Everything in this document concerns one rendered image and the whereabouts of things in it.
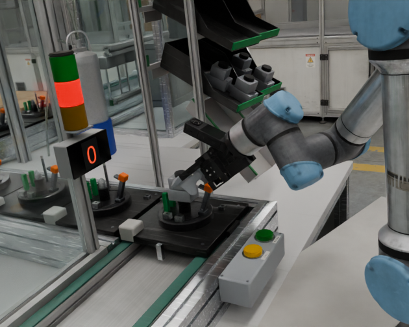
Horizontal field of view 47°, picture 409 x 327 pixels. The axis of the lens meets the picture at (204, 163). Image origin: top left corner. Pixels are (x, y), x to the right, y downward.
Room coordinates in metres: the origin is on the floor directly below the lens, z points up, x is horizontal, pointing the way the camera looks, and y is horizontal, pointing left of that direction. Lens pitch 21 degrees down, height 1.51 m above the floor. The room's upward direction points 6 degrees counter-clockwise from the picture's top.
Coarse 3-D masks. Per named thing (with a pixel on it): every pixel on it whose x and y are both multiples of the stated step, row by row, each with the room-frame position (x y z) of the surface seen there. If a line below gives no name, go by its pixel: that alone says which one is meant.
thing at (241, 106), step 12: (168, 48) 1.34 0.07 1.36; (180, 48) 1.41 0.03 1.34; (204, 48) 1.42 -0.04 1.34; (216, 48) 1.40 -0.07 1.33; (168, 60) 1.34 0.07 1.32; (180, 60) 1.31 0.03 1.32; (204, 60) 1.42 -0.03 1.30; (216, 60) 1.39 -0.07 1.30; (228, 60) 1.37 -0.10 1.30; (180, 72) 1.32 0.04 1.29; (192, 84) 1.29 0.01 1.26; (204, 84) 1.27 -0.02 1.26; (216, 96) 1.24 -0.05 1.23; (228, 96) 1.28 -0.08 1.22; (240, 108) 1.21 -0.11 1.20
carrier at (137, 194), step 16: (96, 192) 1.22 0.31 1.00; (112, 192) 1.23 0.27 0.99; (128, 192) 1.22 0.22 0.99; (144, 192) 1.25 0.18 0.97; (160, 192) 1.24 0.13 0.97; (96, 208) 1.13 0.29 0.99; (112, 208) 1.13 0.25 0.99; (128, 208) 1.15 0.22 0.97; (144, 208) 1.14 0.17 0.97; (96, 224) 1.08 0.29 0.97; (112, 224) 1.07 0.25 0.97
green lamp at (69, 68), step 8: (64, 56) 0.94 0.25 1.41; (72, 56) 0.95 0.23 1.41; (56, 64) 0.93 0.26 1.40; (64, 64) 0.93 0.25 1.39; (72, 64) 0.94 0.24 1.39; (56, 72) 0.93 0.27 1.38; (64, 72) 0.93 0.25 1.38; (72, 72) 0.94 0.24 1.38; (56, 80) 0.94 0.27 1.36; (64, 80) 0.93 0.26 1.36; (72, 80) 0.94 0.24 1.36
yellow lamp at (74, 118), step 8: (80, 104) 0.95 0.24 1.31; (64, 112) 0.93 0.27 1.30; (72, 112) 0.93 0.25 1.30; (80, 112) 0.94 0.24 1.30; (64, 120) 0.94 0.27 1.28; (72, 120) 0.93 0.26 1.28; (80, 120) 0.94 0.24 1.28; (64, 128) 0.94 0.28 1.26; (72, 128) 0.93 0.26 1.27; (80, 128) 0.94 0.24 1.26
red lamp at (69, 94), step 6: (60, 84) 0.93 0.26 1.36; (66, 84) 0.93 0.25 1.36; (72, 84) 0.94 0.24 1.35; (78, 84) 0.95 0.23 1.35; (60, 90) 0.93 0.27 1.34; (66, 90) 0.93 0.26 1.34; (72, 90) 0.94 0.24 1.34; (78, 90) 0.94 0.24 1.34; (60, 96) 0.94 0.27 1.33; (66, 96) 0.93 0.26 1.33; (72, 96) 0.93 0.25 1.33; (78, 96) 0.94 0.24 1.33; (60, 102) 0.94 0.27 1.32; (66, 102) 0.93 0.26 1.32; (72, 102) 0.93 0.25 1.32; (78, 102) 0.94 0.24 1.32
